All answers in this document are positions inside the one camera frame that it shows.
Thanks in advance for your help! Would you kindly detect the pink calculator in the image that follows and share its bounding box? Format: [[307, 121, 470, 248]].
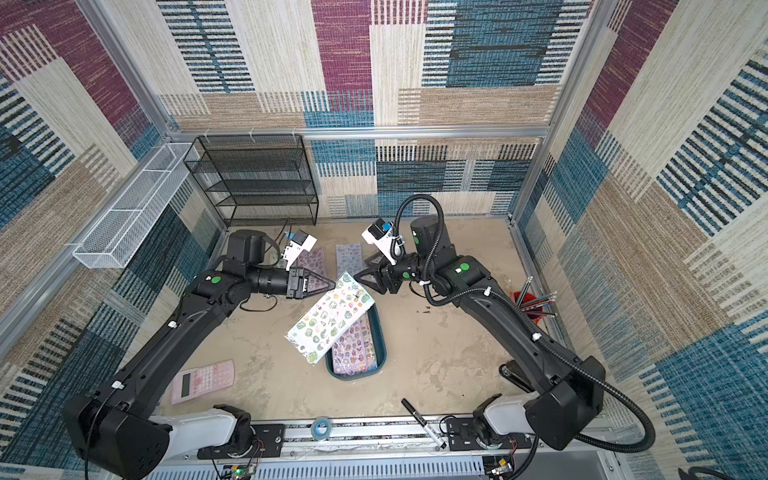
[[170, 360, 235, 405]]

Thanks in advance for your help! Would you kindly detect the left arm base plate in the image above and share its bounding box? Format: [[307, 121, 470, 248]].
[[197, 423, 286, 461]]

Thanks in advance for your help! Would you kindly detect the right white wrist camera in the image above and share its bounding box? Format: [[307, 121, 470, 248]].
[[362, 218, 397, 265]]

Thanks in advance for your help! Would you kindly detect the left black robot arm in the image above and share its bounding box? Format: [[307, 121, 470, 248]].
[[63, 230, 335, 479]]

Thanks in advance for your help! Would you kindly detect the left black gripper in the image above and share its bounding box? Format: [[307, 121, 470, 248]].
[[248, 268, 337, 303]]

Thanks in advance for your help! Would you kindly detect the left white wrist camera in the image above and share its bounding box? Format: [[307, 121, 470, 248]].
[[282, 230, 317, 271]]

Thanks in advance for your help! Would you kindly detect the pink purple sticker sheet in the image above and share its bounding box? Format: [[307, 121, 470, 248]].
[[295, 247, 326, 277]]

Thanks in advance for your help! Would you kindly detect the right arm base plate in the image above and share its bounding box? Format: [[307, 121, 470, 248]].
[[439, 415, 532, 451]]

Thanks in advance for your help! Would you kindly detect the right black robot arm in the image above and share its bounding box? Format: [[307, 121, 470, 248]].
[[355, 215, 607, 450]]

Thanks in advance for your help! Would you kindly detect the red pencil cup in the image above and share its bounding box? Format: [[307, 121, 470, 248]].
[[511, 276, 558, 329]]

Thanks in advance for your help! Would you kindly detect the white green frog sticker sheet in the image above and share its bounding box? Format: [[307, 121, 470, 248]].
[[285, 272, 375, 365]]

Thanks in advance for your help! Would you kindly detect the white cable duct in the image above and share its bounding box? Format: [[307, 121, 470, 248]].
[[149, 454, 485, 479]]

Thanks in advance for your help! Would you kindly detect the black marker pen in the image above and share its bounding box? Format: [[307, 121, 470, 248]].
[[401, 398, 447, 450]]

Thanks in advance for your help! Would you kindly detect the teal plastic storage box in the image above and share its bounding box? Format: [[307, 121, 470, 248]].
[[325, 306, 387, 381]]

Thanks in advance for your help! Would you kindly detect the lilac character sticker sheet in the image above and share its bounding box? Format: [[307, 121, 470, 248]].
[[331, 315, 378, 377]]

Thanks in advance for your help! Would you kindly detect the blue tape roll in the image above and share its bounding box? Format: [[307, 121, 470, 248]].
[[310, 416, 333, 441]]

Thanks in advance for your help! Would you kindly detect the light blue sticker sheet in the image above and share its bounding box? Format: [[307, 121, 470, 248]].
[[336, 243, 364, 277]]

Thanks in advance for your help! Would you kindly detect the black wire mesh shelf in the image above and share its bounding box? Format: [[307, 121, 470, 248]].
[[183, 134, 319, 228]]

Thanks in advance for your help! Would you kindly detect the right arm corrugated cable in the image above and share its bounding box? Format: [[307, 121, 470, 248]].
[[392, 194, 657, 480]]

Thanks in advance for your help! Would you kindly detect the penguin sticker sheet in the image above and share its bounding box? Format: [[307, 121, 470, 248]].
[[364, 252, 386, 268]]

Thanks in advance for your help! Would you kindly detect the white wire mesh basket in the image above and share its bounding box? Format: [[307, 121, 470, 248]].
[[73, 143, 191, 269]]

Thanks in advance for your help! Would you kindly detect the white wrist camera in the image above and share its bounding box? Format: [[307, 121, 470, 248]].
[[362, 218, 397, 265], [282, 230, 317, 271]]

